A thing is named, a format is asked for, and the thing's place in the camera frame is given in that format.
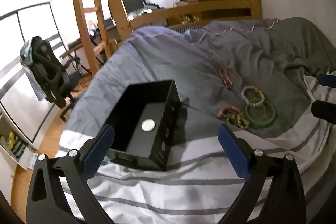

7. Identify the yellow object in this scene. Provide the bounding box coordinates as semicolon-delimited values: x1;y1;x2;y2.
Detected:
7;132;18;151

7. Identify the wooden ladder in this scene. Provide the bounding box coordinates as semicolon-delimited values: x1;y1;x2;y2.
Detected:
69;0;114;75

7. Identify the gold multicolour bracelet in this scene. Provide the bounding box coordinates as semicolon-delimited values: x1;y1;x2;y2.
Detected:
226;113;250;130

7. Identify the dark small desk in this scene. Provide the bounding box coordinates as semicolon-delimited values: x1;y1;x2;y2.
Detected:
59;40;88;75

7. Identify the white bathroom scale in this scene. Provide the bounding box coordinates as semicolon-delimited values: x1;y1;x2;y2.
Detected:
19;152;38;170

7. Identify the grey green blanket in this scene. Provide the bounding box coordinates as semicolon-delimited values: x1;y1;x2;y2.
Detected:
262;17;336;119

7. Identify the white open shelf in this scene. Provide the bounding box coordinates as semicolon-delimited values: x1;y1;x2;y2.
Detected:
0;108;40;170

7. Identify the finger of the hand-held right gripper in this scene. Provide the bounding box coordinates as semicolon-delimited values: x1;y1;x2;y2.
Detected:
311;99;336;125
316;73;336;88

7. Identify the black computer monitor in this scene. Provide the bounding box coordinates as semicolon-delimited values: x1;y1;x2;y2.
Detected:
121;0;146;15

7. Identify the peach bead bracelet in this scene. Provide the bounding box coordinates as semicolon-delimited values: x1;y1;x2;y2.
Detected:
217;105;242;119

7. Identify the white bead bracelet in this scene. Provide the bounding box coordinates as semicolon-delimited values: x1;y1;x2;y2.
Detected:
241;86;264;104

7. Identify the blue grey quilt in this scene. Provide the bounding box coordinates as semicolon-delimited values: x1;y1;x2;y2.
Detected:
60;20;315;159

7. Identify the black office chair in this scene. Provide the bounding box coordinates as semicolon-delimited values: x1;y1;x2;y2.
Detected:
25;35;82;122

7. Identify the white striped bed sheet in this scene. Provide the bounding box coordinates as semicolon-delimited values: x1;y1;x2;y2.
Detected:
59;74;336;224

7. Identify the white sliding door wardrobe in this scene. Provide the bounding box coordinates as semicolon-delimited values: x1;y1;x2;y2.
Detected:
0;2;69;144

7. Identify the denim jacket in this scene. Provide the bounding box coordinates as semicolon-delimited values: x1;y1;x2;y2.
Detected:
20;39;47;102

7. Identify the white round disc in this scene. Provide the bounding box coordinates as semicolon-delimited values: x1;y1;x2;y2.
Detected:
141;120;155;132

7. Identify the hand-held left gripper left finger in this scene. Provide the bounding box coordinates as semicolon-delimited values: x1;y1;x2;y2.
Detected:
26;125;116;224

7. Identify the green jade bangle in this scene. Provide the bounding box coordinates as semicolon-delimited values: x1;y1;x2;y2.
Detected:
245;99;276;126

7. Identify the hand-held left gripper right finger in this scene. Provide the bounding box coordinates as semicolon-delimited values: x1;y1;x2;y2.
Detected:
217;123;307;224

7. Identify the black box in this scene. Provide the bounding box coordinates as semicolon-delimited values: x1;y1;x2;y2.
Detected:
101;79;182;172

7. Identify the red pink bead bracelet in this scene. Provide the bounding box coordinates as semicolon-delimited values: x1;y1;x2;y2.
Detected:
218;68;234;89

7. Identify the pale green bead bracelet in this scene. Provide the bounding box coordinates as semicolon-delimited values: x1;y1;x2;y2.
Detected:
249;97;265;109

